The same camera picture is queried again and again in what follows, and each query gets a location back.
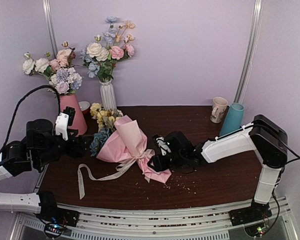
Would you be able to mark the pastel flowers in white vase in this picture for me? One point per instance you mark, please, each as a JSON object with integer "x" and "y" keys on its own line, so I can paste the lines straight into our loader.
{"x": 112, "y": 46}

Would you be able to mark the pink vase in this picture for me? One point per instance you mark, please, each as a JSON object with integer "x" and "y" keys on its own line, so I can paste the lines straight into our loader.
{"x": 79, "y": 122}

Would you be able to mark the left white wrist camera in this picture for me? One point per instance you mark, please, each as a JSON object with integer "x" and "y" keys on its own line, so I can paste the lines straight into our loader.
{"x": 61, "y": 126}

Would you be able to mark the aluminium rail base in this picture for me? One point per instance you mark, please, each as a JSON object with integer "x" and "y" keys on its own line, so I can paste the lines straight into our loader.
{"x": 197, "y": 223}

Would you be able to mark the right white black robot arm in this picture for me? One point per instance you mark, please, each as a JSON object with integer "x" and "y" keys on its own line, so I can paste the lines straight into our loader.
{"x": 261, "y": 138}

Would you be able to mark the yellow blue flower bunch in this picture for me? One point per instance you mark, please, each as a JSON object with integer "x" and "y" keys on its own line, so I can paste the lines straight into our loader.
{"x": 105, "y": 120}

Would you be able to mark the left aluminium post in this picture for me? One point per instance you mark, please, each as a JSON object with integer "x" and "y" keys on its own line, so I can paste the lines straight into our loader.
{"x": 50, "y": 26}

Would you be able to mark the white ribbed vase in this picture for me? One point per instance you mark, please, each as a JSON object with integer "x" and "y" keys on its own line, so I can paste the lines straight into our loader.
{"x": 108, "y": 95}

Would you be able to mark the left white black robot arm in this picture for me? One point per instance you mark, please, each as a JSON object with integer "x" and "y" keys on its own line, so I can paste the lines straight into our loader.
{"x": 40, "y": 147}

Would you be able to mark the red white bowl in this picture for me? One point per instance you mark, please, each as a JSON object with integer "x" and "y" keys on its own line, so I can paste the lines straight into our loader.
{"x": 84, "y": 106}

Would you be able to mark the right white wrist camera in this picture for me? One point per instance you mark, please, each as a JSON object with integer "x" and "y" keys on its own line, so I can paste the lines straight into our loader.
{"x": 162, "y": 144}

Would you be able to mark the aluminium post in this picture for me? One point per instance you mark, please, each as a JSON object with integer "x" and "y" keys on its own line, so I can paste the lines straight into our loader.
{"x": 251, "y": 48}
{"x": 50, "y": 26}

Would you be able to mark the teal vase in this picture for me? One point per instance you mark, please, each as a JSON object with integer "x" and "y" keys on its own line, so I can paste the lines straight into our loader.
{"x": 233, "y": 119}

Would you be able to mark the pastel flowers in pink vase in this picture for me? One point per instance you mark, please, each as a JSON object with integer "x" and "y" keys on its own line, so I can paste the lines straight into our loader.
{"x": 59, "y": 72}

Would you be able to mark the pink wrapping paper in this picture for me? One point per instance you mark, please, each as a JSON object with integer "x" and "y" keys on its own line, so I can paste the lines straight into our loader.
{"x": 126, "y": 146}

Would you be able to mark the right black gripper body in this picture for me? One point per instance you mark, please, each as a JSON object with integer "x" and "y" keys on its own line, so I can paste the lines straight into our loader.
{"x": 162, "y": 161}

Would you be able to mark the right round status board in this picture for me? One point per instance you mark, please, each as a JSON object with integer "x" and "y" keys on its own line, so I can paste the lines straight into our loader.
{"x": 258, "y": 229}

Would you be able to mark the round status board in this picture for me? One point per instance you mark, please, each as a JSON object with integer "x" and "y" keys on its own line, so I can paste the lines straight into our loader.
{"x": 53, "y": 230}
{"x": 258, "y": 229}

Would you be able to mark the left round status board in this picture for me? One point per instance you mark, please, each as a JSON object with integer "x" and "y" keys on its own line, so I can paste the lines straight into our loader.
{"x": 53, "y": 230}

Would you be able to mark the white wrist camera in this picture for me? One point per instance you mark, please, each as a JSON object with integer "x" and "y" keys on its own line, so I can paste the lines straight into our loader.
{"x": 162, "y": 144}
{"x": 61, "y": 126}

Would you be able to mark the right aluminium post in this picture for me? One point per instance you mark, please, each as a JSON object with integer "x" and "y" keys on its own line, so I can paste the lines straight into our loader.
{"x": 251, "y": 48}

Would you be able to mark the cream floral mug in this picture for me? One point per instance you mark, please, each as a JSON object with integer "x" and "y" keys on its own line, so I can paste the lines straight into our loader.
{"x": 219, "y": 107}

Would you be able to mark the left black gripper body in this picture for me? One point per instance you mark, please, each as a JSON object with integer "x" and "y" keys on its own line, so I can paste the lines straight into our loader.
{"x": 48, "y": 155}

